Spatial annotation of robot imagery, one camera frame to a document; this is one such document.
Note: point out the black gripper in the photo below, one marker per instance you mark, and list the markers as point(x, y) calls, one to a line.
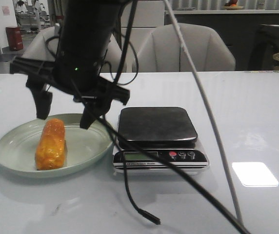
point(97, 92)

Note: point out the yellow corn cob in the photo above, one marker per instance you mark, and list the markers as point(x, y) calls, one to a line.
point(50, 152)

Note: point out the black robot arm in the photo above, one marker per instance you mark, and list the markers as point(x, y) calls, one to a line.
point(83, 41)

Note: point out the left grey chair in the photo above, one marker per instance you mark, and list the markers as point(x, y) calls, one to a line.
point(37, 49)

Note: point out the grey chair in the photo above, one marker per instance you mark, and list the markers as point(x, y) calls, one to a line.
point(161, 50)
point(37, 49)

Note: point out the pale green plate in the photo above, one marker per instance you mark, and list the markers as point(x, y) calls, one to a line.
point(83, 147)

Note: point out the red box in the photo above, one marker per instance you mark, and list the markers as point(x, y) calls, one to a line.
point(14, 38)

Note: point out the digital kitchen scale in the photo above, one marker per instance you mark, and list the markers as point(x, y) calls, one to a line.
point(165, 132)

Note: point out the right grey chair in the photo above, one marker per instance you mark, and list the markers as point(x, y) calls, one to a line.
point(161, 50)

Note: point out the white drawer cabinet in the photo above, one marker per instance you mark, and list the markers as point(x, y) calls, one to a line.
point(149, 14)

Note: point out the fruit bowl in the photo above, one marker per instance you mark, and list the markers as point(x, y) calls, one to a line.
point(232, 5)

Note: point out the dark counter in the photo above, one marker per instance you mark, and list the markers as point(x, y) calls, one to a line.
point(237, 28)

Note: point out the coloured sticker strip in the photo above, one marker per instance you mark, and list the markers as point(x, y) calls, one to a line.
point(266, 71)

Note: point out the dark side table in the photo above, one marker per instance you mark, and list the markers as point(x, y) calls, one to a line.
point(266, 44)

